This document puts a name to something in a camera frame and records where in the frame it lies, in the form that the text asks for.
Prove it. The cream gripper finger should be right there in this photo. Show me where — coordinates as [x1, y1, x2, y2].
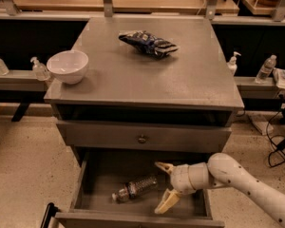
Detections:
[155, 189, 181, 215]
[155, 161, 175, 175]

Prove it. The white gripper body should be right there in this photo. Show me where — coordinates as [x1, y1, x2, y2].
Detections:
[170, 164, 197, 196]

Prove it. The clear plastic water bottle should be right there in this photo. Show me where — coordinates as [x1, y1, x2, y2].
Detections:
[111, 175, 158, 202]

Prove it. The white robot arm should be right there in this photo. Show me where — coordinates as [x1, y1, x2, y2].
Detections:
[155, 153, 285, 228]

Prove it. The round top drawer knob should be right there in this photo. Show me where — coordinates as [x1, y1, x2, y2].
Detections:
[138, 135, 148, 144]

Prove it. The open middle drawer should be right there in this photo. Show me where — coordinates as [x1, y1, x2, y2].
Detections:
[56, 149, 224, 228]

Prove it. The grey drawer cabinet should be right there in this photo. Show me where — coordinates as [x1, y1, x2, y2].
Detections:
[45, 16, 243, 162]

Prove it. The closed top drawer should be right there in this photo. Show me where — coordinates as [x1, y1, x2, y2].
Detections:
[56, 121, 231, 153]

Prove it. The right sanitizer pump bottle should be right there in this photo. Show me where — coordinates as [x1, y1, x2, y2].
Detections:
[227, 51, 240, 75]

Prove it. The sanitizer pump bottle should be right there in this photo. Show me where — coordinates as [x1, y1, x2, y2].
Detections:
[30, 57, 50, 81]
[227, 51, 240, 75]

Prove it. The background water bottle right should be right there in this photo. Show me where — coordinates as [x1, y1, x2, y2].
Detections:
[255, 55, 276, 84]

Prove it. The left sanitizer pump bottle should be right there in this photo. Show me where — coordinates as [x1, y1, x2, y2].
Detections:
[30, 57, 50, 81]

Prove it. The blue chip bag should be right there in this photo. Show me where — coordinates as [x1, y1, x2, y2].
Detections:
[118, 30, 179, 59]

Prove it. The white bowl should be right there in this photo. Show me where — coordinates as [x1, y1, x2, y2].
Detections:
[47, 50, 88, 85]

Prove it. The folded white cloth packet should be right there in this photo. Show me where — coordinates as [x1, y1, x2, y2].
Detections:
[273, 68, 285, 90]

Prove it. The black cable on floor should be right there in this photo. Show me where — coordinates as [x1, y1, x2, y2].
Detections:
[264, 93, 285, 170]

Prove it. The right grey shelf rail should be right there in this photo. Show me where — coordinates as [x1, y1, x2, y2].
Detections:
[235, 77, 285, 100]

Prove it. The grey shelf rail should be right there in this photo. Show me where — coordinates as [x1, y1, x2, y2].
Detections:
[235, 77, 285, 100]
[0, 70, 52, 92]

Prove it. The black handle bottom left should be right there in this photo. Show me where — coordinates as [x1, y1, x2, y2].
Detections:
[40, 202, 59, 228]

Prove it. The left grey shelf rail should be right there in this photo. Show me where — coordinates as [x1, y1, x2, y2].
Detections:
[0, 70, 52, 92]

